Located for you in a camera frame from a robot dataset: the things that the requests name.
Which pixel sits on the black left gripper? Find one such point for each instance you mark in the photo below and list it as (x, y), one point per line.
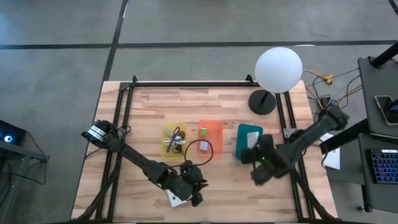
(183, 180)

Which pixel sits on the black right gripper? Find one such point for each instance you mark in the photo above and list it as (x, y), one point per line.
(269, 160)

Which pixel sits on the white box green edge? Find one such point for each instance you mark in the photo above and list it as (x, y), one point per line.
(174, 202)

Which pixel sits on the white usb wall charger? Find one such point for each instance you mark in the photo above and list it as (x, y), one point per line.
(204, 146)

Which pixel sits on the green and white charger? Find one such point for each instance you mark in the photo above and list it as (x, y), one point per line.
(203, 131)

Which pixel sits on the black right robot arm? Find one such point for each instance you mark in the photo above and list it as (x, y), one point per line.
(311, 137)

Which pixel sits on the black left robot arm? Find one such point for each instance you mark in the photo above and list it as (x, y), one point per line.
(136, 157)

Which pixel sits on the teal plastic bin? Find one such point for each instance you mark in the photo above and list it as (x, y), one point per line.
(242, 140)

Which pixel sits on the translucent orange plastic bin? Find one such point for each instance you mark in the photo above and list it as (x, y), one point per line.
(216, 137)

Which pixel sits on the translucent yellow plastic bin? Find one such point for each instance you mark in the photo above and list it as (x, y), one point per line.
(163, 125)

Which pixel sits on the white paper sheet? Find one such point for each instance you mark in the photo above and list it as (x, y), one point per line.
(334, 158)

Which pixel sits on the white globe table lamp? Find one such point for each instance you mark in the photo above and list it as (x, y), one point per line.
(279, 70)

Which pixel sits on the backlit black keyboard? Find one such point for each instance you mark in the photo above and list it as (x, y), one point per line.
(385, 168)

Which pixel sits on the grey side desk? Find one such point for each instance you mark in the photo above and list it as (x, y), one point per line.
(370, 93)

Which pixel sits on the black smartphone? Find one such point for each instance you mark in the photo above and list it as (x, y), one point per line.
(387, 109)

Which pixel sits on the black computer blue light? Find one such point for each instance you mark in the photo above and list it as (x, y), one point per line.
(11, 133)

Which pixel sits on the black aluminium rig frame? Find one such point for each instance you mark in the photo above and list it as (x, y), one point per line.
(199, 84)

